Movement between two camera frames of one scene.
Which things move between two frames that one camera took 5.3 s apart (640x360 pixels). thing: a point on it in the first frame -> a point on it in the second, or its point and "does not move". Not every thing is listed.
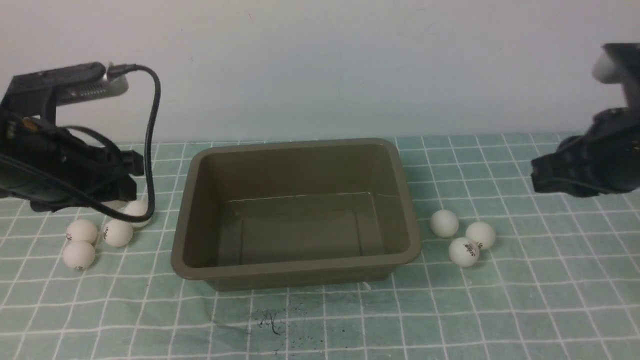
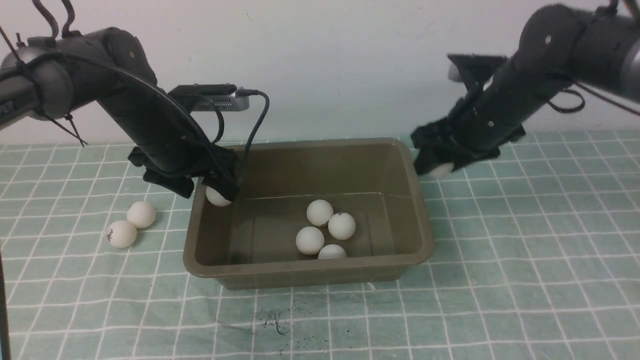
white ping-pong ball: [81, 230] -> [319, 212]
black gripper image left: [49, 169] -> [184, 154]
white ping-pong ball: [78, 254] -> [310, 240]
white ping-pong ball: [444, 223] -> [341, 225]
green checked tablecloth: [507, 269] does not move
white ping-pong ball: [482, 233] -> [442, 170]
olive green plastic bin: [295, 215] does not move
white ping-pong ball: [118, 233] does not move
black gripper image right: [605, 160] -> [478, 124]
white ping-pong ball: [463, 252] -> [332, 251]
